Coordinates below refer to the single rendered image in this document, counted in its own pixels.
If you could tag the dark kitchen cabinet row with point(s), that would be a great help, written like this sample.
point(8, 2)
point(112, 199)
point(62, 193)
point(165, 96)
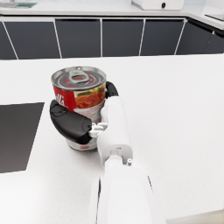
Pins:
point(110, 36)

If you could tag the dark grey square mat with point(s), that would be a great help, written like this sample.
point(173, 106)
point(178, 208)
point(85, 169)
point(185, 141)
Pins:
point(17, 135)

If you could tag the red soup can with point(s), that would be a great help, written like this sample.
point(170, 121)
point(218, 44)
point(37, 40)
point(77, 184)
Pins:
point(78, 87)

